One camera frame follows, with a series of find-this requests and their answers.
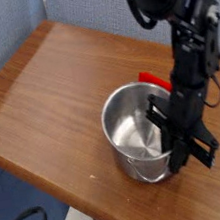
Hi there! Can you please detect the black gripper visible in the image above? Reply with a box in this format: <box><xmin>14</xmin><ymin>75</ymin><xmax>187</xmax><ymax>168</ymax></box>
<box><xmin>146</xmin><ymin>81</ymin><xmax>220</xmax><ymax>174</ymax></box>

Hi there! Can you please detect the metal pot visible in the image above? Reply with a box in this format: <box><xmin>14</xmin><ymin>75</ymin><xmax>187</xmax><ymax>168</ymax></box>
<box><xmin>101</xmin><ymin>82</ymin><xmax>171</xmax><ymax>183</ymax></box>

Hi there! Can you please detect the red star-shaped block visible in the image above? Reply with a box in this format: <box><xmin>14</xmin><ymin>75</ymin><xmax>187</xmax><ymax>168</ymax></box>
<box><xmin>138</xmin><ymin>72</ymin><xmax>172</xmax><ymax>91</ymax></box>

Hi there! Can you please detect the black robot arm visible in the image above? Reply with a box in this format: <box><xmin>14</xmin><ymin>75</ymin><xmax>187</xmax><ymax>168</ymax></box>
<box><xmin>126</xmin><ymin>0</ymin><xmax>220</xmax><ymax>173</ymax></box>

